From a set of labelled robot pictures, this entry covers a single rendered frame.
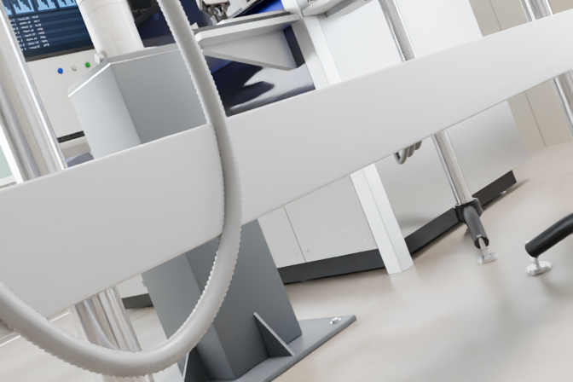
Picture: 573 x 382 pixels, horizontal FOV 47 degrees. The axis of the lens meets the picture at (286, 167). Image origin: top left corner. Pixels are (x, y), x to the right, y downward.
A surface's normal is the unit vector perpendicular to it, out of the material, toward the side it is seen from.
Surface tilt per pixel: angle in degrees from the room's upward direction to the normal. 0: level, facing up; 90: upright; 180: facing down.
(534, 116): 90
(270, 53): 90
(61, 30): 90
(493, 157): 90
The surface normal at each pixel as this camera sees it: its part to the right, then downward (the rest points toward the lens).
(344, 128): 0.64, -0.23
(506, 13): -0.68, 0.29
